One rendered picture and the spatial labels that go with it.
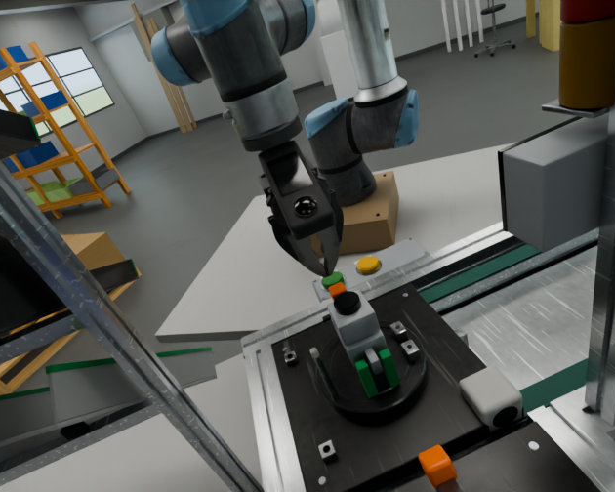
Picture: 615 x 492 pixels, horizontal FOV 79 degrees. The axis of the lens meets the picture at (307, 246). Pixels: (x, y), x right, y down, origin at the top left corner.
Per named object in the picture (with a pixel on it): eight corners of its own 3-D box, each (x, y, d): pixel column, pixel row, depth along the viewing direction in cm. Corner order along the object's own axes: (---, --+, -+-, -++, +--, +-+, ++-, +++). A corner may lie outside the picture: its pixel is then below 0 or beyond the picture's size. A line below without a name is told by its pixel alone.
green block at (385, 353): (387, 380, 44) (377, 351, 41) (395, 376, 44) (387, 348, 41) (391, 388, 42) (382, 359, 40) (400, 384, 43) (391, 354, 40)
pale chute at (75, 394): (135, 402, 54) (130, 372, 56) (218, 377, 53) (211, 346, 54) (-99, 476, 27) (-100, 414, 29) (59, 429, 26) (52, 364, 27)
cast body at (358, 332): (336, 332, 48) (319, 291, 44) (367, 318, 48) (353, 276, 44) (360, 382, 40) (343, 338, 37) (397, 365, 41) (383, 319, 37)
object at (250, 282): (258, 203, 146) (255, 196, 144) (517, 150, 112) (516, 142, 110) (160, 343, 91) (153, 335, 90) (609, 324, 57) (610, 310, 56)
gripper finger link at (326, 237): (337, 251, 56) (318, 198, 52) (350, 270, 51) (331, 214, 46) (318, 260, 56) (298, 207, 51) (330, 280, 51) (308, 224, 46)
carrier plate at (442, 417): (275, 354, 58) (270, 345, 57) (413, 292, 60) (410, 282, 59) (315, 518, 38) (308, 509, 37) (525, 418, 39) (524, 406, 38)
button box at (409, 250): (320, 304, 73) (310, 279, 70) (417, 261, 74) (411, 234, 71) (331, 326, 67) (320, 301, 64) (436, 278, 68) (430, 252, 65)
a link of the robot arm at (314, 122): (325, 152, 102) (309, 102, 95) (372, 143, 96) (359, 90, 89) (309, 172, 93) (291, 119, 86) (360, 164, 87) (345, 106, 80)
